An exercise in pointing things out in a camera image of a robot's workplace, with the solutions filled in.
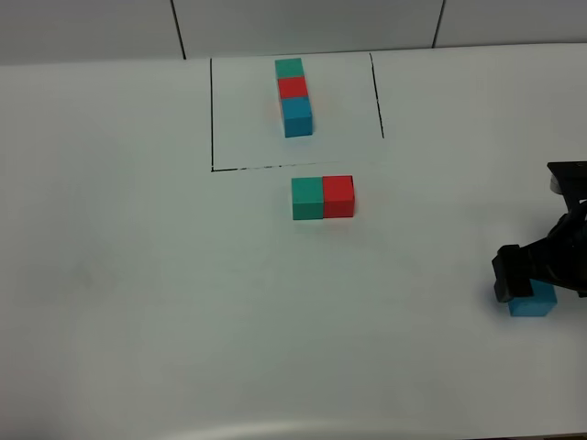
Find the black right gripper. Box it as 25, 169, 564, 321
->
492, 201, 586, 303

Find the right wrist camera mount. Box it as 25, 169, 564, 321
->
547, 161, 587, 211

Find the green template block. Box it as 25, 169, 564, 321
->
274, 58, 305, 79

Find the blue template block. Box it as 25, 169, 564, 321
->
281, 96, 314, 138

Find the red template block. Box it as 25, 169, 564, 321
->
278, 76, 308, 100

